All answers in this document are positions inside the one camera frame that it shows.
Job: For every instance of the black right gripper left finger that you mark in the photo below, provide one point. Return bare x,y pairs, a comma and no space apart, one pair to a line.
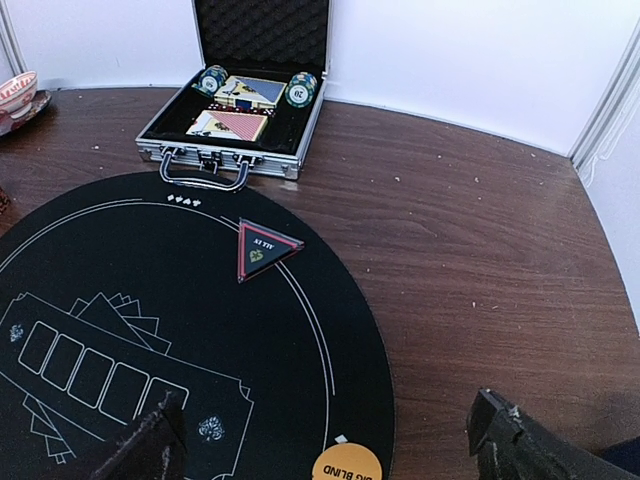
153,448

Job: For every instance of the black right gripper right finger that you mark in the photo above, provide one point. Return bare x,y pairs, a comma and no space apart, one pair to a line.
507,443

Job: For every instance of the orange big blind button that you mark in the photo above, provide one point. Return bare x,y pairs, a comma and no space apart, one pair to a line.
347,461

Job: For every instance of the red black triangle marker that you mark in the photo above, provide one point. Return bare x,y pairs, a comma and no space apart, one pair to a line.
260,247

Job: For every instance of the round black poker mat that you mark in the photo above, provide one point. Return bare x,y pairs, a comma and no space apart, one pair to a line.
125,288

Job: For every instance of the red card box in case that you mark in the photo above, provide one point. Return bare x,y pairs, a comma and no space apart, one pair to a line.
228,125

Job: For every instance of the red floral plate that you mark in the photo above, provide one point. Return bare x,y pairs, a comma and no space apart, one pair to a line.
12,122

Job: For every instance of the blue card box in case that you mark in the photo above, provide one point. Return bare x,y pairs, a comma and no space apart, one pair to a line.
249,92

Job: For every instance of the left chip stack in case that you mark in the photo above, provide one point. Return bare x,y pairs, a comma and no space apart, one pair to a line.
211,80

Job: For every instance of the chip stack in case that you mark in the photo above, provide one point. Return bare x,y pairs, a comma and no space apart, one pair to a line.
211,80
300,90

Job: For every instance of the red white patterned bowl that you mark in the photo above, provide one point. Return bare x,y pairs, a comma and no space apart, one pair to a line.
18,93

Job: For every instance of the right chip stack in case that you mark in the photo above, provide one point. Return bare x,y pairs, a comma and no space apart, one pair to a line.
300,90

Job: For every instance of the aluminium poker case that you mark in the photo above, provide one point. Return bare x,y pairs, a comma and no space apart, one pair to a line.
272,40

